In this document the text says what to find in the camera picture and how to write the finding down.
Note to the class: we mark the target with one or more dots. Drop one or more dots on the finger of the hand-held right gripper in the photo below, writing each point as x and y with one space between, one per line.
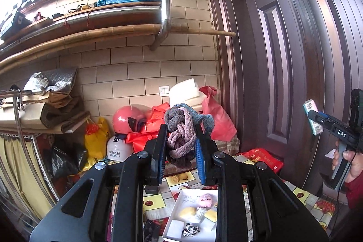
320 119

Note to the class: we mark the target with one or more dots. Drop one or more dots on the person's right forearm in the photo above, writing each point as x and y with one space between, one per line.
356 193

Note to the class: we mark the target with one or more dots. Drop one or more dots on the long white cardboard box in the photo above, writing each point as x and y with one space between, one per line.
181 202

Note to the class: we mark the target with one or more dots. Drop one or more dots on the red plastic bag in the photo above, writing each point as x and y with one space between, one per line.
221 120

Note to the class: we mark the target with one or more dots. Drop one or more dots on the plaid blanket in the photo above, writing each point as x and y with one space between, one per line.
229 145

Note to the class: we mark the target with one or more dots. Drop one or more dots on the black plastic bag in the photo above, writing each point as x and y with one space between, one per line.
65 159

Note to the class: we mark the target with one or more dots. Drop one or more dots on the white helmet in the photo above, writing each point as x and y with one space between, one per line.
119 147

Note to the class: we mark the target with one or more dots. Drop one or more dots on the white sponge block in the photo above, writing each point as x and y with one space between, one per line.
175 228

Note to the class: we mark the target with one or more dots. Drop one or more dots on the black power adapter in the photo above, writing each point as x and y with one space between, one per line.
151 190

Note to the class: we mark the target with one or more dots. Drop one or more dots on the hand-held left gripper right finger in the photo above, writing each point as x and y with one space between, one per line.
200 165

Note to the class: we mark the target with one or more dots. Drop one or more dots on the red printed bag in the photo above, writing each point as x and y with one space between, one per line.
263 158

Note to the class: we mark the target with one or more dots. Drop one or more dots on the bamboo pole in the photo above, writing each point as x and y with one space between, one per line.
113 32

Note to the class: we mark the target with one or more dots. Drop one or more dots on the person's right hand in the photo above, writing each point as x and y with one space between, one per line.
354 165

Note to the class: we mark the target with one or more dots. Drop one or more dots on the yellow plastic bag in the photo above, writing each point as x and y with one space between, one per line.
97 140

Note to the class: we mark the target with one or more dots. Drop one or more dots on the black case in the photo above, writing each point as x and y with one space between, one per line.
14 25

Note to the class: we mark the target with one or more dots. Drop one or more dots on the white light switch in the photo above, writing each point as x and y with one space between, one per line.
164 91

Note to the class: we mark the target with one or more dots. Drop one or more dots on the black and white scrunchie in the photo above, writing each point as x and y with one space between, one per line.
191 230

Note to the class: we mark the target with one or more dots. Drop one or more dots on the pink helmet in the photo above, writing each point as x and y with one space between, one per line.
122 120

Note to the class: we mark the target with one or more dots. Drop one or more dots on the fruit-print tablecloth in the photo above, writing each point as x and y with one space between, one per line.
306 199

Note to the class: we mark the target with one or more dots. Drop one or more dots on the dark wooden door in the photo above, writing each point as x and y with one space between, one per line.
283 60

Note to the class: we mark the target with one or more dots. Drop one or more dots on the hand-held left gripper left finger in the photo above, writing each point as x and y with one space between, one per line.
161 171

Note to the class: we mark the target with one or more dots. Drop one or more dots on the white foam block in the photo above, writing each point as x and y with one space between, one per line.
184 94

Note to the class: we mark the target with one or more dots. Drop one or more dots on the silver foil bag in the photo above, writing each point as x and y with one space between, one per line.
59 79

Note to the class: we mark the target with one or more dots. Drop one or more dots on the pile of folded fabric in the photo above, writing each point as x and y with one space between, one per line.
62 114

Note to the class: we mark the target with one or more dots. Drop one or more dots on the stainless steel railing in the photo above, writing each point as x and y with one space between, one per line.
166 12

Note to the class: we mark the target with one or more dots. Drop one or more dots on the yellow sponge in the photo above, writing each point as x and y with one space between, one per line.
211 216
187 213

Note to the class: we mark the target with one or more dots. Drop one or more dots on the yellow curtain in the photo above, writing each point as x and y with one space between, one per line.
11 162

